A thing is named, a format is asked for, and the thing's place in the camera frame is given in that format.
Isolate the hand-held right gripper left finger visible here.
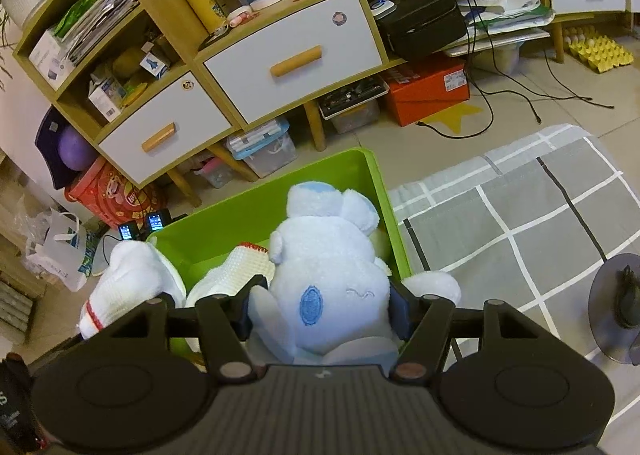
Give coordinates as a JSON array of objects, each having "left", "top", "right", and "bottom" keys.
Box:
[{"left": 94, "top": 275, "right": 267, "bottom": 382}]

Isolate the white and blue box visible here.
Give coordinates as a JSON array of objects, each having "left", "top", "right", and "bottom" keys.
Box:
[{"left": 87, "top": 75, "right": 126, "bottom": 123}]

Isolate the green plastic bin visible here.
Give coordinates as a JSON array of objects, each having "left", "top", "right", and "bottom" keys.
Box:
[{"left": 145, "top": 147, "right": 413, "bottom": 371}]

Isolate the white plush toy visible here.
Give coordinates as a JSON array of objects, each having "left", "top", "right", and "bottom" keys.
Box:
[{"left": 247, "top": 181, "right": 462, "bottom": 366}]

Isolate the black power cable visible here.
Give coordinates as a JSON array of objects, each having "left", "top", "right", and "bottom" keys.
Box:
[{"left": 416, "top": 47, "right": 496, "bottom": 136}]

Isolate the orange shoe box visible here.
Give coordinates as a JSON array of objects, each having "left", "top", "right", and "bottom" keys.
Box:
[{"left": 382, "top": 55, "right": 471, "bottom": 126}]

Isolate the white plastic bag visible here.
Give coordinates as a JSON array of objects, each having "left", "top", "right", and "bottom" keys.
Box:
[{"left": 22, "top": 207, "right": 101, "bottom": 292}]

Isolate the grey checked tablecloth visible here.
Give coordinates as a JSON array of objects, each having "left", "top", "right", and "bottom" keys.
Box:
[{"left": 387, "top": 124, "right": 640, "bottom": 451}]

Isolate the yellow canister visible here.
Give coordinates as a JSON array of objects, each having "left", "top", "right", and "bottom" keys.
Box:
[{"left": 180, "top": 0, "right": 228, "bottom": 33}]

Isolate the dark navy bag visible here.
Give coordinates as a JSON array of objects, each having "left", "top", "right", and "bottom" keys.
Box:
[{"left": 34, "top": 105, "right": 76, "bottom": 190}]

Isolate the black printer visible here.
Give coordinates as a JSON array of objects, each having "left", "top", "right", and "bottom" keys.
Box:
[{"left": 370, "top": 0, "right": 468, "bottom": 62}]

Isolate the stack of papers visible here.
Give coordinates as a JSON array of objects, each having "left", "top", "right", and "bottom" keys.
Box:
[{"left": 445, "top": 0, "right": 556, "bottom": 58}]

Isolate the clear box of electronics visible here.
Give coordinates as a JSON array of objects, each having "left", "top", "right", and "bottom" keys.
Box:
[{"left": 319, "top": 75, "right": 391, "bottom": 134}]

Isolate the yellow star mat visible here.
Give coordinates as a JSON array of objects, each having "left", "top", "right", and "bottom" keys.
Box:
[{"left": 415, "top": 102, "right": 483, "bottom": 136}]

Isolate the stack of folded bags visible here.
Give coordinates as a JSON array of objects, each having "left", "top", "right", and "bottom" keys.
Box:
[{"left": 52, "top": 0, "right": 141, "bottom": 66}]

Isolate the small clear storage box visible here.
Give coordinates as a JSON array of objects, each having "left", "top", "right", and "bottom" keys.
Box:
[{"left": 195, "top": 157, "right": 241, "bottom": 189}]

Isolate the purple ball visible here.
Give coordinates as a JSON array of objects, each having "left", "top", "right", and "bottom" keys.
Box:
[{"left": 57, "top": 127, "right": 98, "bottom": 170}]

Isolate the white knitted glove red cuff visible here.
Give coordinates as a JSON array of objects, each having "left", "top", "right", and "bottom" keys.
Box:
[
  {"left": 79, "top": 239, "right": 188, "bottom": 340},
  {"left": 186, "top": 242, "right": 276, "bottom": 308}
]

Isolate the white box with blue figure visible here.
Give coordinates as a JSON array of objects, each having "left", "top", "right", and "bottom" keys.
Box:
[{"left": 139, "top": 51, "right": 171, "bottom": 78}]

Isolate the round dark stand base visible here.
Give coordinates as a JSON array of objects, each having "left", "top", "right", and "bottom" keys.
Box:
[{"left": 587, "top": 255, "right": 640, "bottom": 366}]

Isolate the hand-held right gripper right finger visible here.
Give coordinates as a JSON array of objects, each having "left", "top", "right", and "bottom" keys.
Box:
[{"left": 388, "top": 280, "right": 557, "bottom": 382}]

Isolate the clear box with blue lid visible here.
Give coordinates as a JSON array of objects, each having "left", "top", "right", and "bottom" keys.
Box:
[{"left": 225, "top": 117, "right": 298, "bottom": 179}]

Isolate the white cardboard box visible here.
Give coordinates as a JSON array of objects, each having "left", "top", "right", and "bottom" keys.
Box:
[{"left": 27, "top": 30, "right": 76, "bottom": 90}]

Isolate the yellow egg tray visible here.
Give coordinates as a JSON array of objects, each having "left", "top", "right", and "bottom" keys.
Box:
[{"left": 564, "top": 24, "right": 635, "bottom": 72}]

